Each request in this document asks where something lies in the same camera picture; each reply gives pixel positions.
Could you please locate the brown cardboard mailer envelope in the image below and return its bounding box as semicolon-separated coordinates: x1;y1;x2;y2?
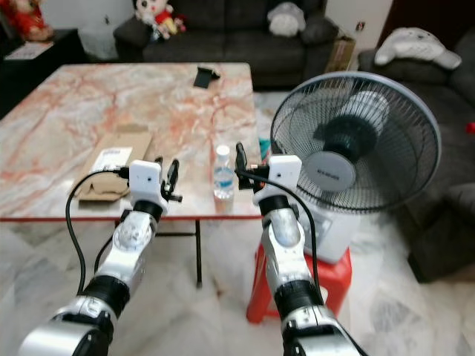
77;124;154;203

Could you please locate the black phone stand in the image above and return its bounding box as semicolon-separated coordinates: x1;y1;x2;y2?
194;65;222;90

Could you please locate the white electric fan black grille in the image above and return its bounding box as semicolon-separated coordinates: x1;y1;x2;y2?
269;70;443;266

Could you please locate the dark grey sofa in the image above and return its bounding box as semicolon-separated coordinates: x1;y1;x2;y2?
113;0;341;90

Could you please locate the brown cardboard box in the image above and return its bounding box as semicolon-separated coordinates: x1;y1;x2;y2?
324;29;359;74

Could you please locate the grey round plush toy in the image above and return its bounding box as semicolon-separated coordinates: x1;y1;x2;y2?
266;1;307;39

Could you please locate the red plastic stool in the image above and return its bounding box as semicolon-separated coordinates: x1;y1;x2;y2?
246;239;354;326

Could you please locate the cartoon boy plush doll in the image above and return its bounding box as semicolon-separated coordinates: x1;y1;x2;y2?
134;0;187;41

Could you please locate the black side table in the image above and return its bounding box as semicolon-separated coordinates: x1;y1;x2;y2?
0;27;87;121

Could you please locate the white long plush toy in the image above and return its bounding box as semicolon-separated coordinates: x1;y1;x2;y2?
374;27;463;72

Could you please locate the dark grey armchair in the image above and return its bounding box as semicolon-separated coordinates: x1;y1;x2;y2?
357;44;475;284

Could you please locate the red festive doll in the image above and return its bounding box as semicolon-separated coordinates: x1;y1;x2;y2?
0;0;55;42

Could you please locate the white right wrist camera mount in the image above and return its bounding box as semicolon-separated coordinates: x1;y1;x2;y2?
263;154;302;196

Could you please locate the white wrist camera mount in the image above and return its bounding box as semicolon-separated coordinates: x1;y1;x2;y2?
128;159;166;206
263;154;302;196

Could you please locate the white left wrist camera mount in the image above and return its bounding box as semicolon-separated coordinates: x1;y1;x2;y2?
128;159;166;206

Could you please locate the black metal table frame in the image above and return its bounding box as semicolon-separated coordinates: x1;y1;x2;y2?
117;219;203;289

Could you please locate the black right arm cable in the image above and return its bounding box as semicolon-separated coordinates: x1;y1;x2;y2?
239;169;324;297

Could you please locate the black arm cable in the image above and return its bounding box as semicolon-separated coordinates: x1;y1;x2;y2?
239;169;324;297
65;168;131;297

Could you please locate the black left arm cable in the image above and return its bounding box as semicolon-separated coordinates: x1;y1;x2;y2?
65;168;131;297

